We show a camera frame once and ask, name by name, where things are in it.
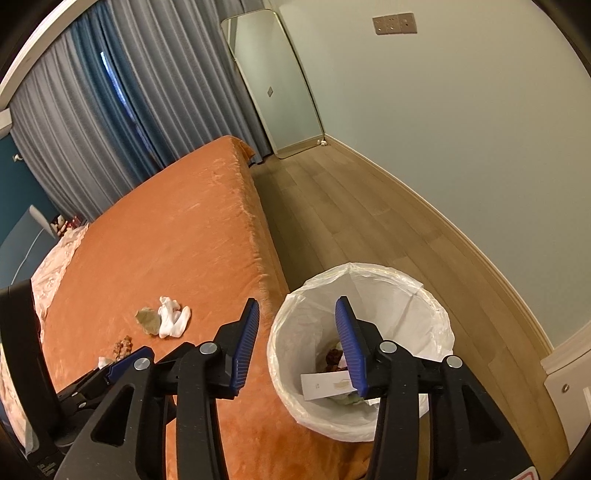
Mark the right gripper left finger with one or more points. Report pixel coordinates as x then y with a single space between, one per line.
125 436

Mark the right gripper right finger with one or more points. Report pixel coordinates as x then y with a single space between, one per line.
470 436

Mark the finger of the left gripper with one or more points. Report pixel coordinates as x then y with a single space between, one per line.
118 368

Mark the beige dotted scrunchie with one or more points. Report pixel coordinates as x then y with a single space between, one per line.
122 348

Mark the olive beige sock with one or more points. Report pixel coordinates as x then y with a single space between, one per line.
149 320

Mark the white glove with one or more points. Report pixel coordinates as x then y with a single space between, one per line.
174 318

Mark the white cutlery paper wrapper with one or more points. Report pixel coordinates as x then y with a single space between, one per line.
326 385

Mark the white tissue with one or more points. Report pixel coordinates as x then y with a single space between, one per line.
103 362

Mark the dark red scrunchie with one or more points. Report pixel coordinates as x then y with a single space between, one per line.
333 361

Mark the white lined trash bin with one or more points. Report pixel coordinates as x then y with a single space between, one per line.
330 341

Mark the pink floral pillow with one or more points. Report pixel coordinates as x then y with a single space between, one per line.
46 275

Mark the blue padded headboard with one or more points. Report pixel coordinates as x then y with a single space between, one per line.
25 247

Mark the orange bed blanket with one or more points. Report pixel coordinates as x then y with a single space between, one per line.
194 232

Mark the white cabinet door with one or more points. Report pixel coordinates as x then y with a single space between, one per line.
568 384

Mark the grey blue curtains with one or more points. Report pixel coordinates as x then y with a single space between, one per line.
126 90

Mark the gold framed standing mirror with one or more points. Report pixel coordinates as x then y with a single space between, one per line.
272 73

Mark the wall socket plate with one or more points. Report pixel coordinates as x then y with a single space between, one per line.
394 24

